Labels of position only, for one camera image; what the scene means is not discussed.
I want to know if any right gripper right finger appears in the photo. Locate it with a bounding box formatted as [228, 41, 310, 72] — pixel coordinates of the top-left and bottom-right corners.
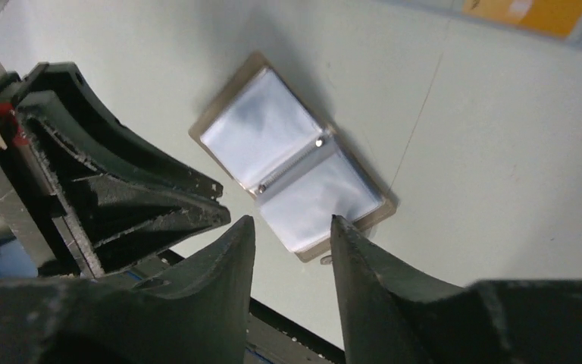
[330, 215, 582, 363]

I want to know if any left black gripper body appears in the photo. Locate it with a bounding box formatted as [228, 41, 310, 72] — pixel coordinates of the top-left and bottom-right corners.
[0, 70, 105, 277]

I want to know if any grey card holder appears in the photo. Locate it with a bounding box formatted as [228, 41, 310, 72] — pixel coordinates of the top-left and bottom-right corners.
[189, 51, 397, 262]

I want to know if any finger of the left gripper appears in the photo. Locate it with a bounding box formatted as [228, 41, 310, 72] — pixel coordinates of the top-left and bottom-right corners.
[24, 62, 224, 200]
[21, 91, 230, 275]

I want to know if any orange credit card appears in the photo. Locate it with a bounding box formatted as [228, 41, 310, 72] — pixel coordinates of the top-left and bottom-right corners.
[462, 0, 582, 39]

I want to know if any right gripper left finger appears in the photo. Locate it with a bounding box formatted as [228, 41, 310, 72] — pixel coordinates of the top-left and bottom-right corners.
[0, 215, 255, 363]

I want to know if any clear plastic card box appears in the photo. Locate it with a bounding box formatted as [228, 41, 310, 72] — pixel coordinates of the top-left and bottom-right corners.
[390, 0, 582, 49]

